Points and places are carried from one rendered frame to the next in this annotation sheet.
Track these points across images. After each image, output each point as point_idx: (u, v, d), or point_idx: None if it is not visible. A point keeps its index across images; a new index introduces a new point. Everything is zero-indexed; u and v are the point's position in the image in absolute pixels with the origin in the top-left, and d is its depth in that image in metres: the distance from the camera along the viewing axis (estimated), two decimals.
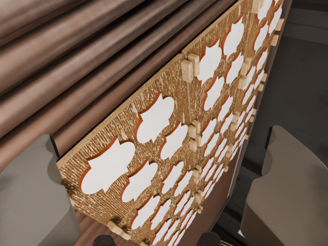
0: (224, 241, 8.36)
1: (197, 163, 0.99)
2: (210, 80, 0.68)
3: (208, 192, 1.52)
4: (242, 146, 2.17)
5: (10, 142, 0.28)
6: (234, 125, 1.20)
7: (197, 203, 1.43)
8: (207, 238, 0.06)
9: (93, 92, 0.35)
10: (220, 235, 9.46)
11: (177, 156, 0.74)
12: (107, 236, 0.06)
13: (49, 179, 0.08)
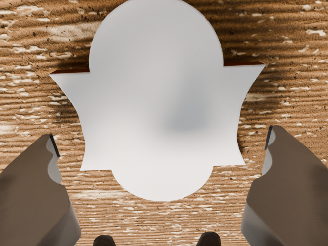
0: None
1: None
2: None
3: None
4: None
5: None
6: None
7: None
8: (207, 238, 0.06)
9: None
10: None
11: None
12: (107, 236, 0.06)
13: (49, 179, 0.08)
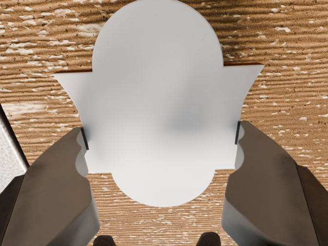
0: None
1: None
2: None
3: None
4: None
5: None
6: None
7: None
8: (207, 238, 0.06)
9: None
10: None
11: None
12: (107, 236, 0.06)
13: (75, 171, 0.08)
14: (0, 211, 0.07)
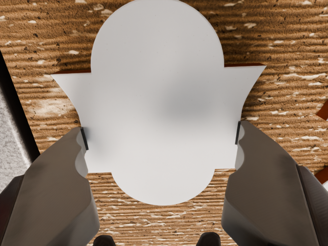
0: None
1: None
2: None
3: None
4: None
5: None
6: None
7: None
8: (207, 238, 0.06)
9: None
10: None
11: None
12: (107, 236, 0.06)
13: (75, 171, 0.08)
14: None
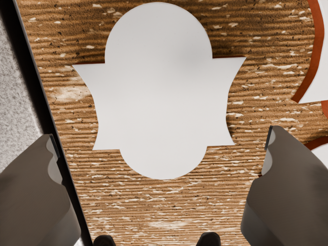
0: None
1: None
2: None
3: None
4: None
5: None
6: None
7: None
8: (207, 238, 0.06)
9: None
10: None
11: None
12: (107, 236, 0.06)
13: (49, 179, 0.08)
14: None
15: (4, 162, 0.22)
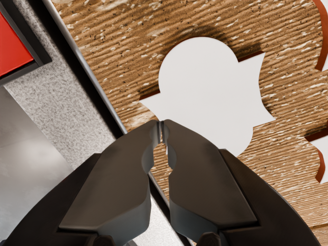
0: None
1: None
2: None
3: None
4: None
5: None
6: None
7: None
8: (207, 238, 0.06)
9: None
10: None
11: None
12: (107, 236, 0.06)
13: (140, 164, 0.09)
14: (75, 180, 0.08)
15: None
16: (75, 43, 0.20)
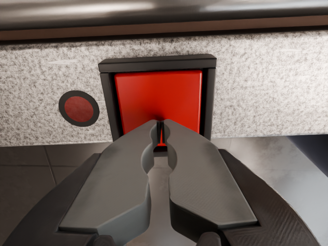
0: None
1: None
2: None
3: None
4: None
5: None
6: None
7: None
8: (207, 238, 0.06)
9: None
10: None
11: None
12: (107, 236, 0.06)
13: (140, 164, 0.09)
14: (75, 180, 0.08)
15: None
16: None
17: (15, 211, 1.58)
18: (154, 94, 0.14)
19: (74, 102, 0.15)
